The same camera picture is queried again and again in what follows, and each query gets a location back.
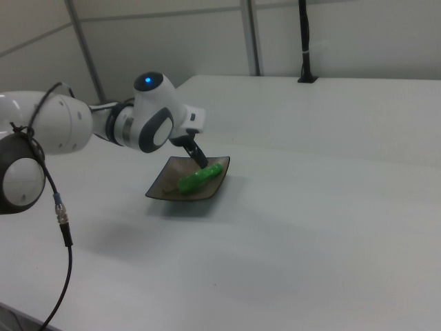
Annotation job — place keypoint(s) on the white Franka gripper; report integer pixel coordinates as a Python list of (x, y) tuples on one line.
[(193, 117)]

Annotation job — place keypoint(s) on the green chili pepper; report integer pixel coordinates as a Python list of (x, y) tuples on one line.
[(198, 179)]

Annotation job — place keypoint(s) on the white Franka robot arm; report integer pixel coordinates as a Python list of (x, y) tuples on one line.
[(69, 127)]

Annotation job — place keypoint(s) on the square brown ceramic plate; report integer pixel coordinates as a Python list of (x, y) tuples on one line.
[(165, 181)]

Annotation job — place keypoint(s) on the grey metal partition post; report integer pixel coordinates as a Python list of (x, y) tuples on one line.
[(86, 51), (253, 38)]

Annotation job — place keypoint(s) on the black camera stand white band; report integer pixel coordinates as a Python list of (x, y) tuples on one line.
[(305, 41)]

